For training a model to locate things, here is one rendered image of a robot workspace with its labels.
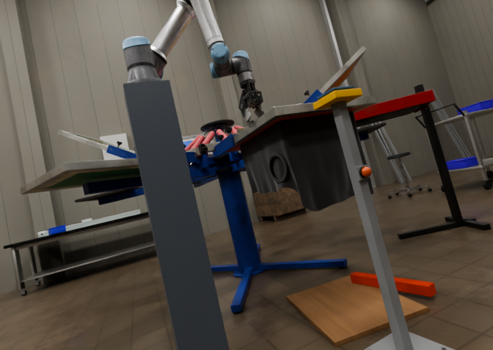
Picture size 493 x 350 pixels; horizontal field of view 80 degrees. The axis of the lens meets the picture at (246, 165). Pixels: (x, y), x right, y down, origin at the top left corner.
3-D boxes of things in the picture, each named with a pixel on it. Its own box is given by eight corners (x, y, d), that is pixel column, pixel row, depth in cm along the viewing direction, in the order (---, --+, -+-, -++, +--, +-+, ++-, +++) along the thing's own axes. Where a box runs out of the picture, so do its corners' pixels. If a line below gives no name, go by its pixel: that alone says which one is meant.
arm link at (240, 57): (230, 59, 146) (247, 55, 146) (235, 80, 145) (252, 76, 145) (229, 51, 138) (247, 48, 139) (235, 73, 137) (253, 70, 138)
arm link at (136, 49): (122, 65, 120) (115, 34, 121) (133, 78, 134) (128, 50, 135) (151, 59, 121) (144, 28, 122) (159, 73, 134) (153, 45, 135)
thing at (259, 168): (312, 196, 133) (293, 119, 136) (296, 200, 129) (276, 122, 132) (266, 202, 174) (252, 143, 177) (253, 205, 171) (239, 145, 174)
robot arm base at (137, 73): (126, 84, 116) (122, 61, 117) (128, 98, 130) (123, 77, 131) (165, 81, 122) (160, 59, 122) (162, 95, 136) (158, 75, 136)
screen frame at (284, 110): (377, 103, 144) (375, 95, 144) (275, 115, 120) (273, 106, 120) (292, 141, 215) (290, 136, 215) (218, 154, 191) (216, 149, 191)
